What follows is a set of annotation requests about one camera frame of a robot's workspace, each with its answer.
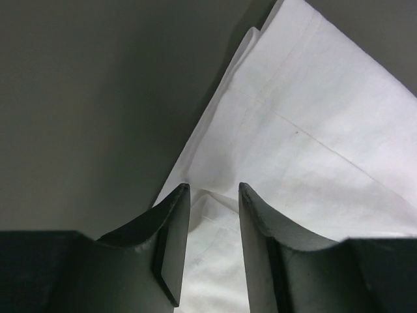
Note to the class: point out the white and green t shirt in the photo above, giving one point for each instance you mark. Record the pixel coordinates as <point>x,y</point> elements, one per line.
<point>316,127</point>

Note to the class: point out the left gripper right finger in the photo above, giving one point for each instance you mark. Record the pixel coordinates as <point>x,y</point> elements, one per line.
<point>291,269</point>

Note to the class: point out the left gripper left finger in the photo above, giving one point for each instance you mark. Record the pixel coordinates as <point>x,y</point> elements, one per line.
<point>135,268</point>

